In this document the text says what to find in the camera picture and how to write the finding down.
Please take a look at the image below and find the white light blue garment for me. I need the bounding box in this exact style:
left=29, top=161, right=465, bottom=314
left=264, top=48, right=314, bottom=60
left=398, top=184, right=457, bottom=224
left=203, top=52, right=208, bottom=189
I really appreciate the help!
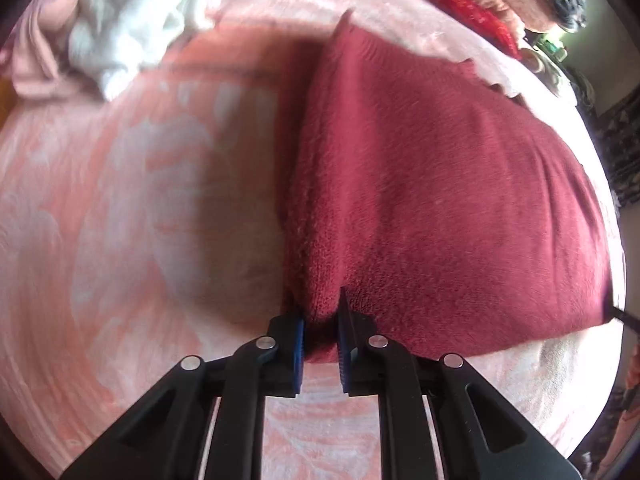
left=67, top=0, right=236, bottom=102

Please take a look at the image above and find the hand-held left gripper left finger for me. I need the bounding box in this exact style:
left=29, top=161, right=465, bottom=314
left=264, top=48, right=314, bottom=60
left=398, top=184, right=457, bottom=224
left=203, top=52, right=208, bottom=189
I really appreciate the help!
left=60, top=316, right=306, bottom=480

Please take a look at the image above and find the bright red cloth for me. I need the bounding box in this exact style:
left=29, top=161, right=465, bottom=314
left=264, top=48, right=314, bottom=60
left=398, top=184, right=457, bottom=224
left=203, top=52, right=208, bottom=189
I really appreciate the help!
left=417, top=0, right=521, bottom=58

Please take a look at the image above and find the pink clothes pile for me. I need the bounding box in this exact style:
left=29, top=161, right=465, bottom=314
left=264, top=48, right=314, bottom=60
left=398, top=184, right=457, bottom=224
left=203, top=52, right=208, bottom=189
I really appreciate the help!
left=0, top=0, right=96, bottom=98

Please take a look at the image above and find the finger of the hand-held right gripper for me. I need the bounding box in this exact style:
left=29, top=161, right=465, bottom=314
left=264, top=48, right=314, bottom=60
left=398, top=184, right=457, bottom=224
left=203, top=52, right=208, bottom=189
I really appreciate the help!
left=611, top=306, right=640, bottom=333

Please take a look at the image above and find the dark red knit sweater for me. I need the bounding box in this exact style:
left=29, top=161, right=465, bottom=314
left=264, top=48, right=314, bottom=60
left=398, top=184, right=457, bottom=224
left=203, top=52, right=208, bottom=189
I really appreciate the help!
left=277, top=10, right=613, bottom=366

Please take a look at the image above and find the dark patterned curtain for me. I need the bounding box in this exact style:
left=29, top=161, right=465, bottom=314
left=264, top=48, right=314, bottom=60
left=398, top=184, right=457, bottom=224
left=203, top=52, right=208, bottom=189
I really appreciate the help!
left=597, top=95, right=640, bottom=206

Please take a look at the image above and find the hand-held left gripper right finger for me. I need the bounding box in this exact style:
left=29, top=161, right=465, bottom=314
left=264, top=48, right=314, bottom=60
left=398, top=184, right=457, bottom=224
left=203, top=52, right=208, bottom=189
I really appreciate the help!
left=337, top=287, right=577, bottom=480

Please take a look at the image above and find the bed with pink sheet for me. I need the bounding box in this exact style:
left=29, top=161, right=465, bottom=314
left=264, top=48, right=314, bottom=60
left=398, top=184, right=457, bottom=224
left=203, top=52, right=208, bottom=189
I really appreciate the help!
left=0, top=0, right=626, bottom=480

